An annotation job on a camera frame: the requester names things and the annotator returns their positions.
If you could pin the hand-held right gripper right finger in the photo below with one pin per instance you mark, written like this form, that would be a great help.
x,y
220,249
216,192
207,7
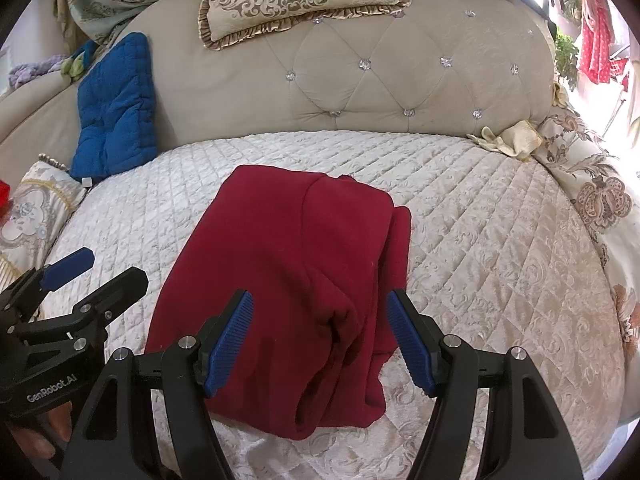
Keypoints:
x,y
412,340

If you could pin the floral cream cushion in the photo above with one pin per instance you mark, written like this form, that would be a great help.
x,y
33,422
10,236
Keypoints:
x,y
35,210

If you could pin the white quilted bedspread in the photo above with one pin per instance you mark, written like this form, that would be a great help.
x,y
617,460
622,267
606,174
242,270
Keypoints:
x,y
500,285

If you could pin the red hanging garment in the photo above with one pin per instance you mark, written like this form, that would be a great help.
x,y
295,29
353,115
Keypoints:
x,y
597,35

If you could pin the purple cloth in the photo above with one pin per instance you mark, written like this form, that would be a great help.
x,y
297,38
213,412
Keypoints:
x,y
35,70

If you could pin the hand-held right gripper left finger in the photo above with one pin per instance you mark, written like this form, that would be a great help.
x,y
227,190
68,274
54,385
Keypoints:
x,y
227,345

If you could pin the person's left hand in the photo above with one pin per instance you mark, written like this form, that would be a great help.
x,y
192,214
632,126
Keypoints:
x,y
40,432

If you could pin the dark red sweater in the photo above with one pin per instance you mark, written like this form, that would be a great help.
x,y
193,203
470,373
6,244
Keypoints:
x,y
280,260

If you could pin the floral duvet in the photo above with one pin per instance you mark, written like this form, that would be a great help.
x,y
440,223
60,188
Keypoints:
x,y
595,195

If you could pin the green floral cloth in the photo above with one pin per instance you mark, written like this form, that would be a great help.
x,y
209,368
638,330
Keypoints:
x,y
77,62

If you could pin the green potted plant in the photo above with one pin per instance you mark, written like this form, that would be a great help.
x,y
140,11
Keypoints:
x,y
566,57

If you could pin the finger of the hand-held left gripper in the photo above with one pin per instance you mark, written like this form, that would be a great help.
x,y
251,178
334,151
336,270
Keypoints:
x,y
70,264
117,292

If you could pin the red plastic item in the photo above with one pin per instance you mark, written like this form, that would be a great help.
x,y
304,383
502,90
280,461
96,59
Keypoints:
x,y
4,194

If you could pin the cream cloth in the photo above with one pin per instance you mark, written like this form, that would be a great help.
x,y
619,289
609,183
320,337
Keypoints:
x,y
515,137

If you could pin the blue quilted cushion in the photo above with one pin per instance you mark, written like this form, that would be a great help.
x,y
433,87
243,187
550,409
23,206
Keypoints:
x,y
112,110

